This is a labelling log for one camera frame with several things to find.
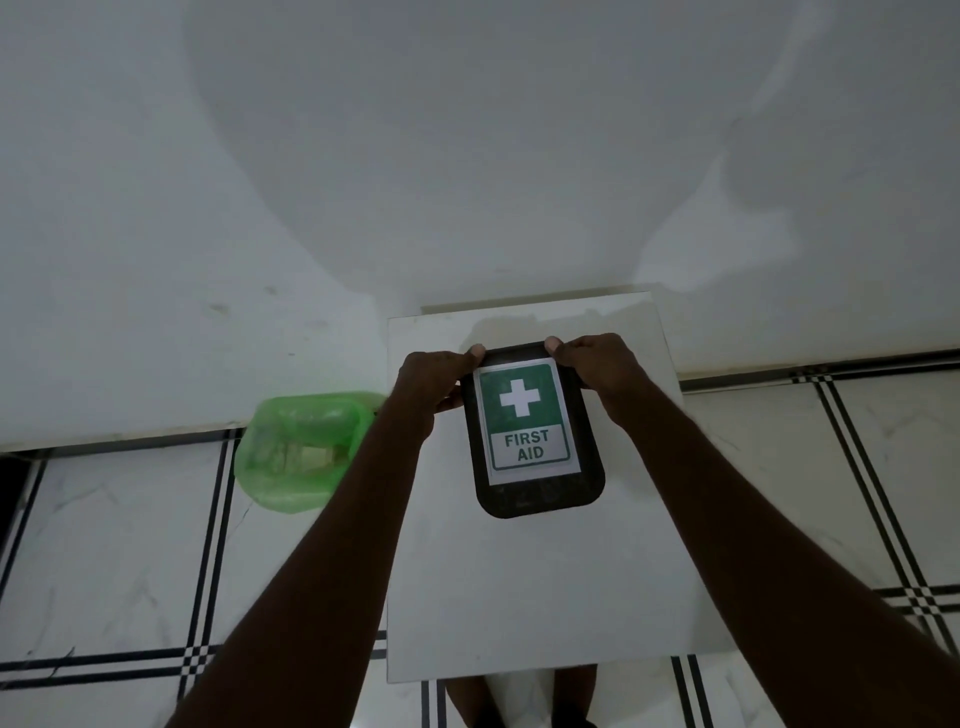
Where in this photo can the person's left hand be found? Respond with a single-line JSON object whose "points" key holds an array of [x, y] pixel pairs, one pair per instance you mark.
{"points": [[424, 382]]}

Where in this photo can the person's right hand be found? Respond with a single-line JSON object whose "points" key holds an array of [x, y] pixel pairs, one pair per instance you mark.
{"points": [[604, 367]]}

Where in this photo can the person's right thumb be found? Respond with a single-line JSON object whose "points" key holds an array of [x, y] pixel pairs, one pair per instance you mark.
{"points": [[559, 346]]}

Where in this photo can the person's left thumb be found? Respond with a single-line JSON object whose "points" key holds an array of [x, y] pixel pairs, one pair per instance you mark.
{"points": [[469, 355]]}

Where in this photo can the black case with green label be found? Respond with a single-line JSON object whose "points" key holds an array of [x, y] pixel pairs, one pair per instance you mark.
{"points": [[536, 480]]}

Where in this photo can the person's left forearm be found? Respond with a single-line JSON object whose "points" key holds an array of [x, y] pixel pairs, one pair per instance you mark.
{"points": [[322, 570]]}

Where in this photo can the person's right forearm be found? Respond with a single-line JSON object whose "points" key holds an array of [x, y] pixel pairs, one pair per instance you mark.
{"points": [[765, 570]]}

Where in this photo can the green translucent plastic bin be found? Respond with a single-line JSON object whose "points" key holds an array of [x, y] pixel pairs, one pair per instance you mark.
{"points": [[300, 457]]}

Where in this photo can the person's left leg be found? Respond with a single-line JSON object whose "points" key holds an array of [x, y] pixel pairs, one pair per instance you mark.
{"points": [[469, 705]]}

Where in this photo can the person's leg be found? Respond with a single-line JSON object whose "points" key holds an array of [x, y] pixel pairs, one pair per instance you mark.
{"points": [[576, 697], [469, 705]]}

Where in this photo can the person's right leg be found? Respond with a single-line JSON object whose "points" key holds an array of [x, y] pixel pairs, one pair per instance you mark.
{"points": [[576, 697]]}

